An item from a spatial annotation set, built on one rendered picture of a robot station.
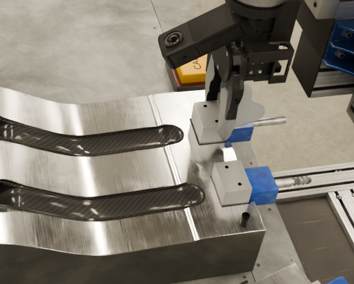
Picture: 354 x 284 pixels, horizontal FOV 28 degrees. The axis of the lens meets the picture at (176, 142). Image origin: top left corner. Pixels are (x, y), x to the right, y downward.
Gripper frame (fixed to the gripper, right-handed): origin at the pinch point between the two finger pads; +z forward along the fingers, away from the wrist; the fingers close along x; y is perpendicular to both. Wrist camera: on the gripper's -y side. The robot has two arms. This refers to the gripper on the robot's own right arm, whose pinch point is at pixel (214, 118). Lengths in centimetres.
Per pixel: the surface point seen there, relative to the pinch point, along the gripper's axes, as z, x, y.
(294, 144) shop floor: 91, 75, 63
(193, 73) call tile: 7.7, 18.1, 3.0
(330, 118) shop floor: 91, 85, 80
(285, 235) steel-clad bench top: 11.4, -12.7, 8.5
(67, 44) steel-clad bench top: 11.4, 32.3, -15.5
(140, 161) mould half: 2.9, -3.9, -10.8
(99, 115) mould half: 3.1, 5.5, -14.6
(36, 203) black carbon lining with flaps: 0.7, -10.7, -25.0
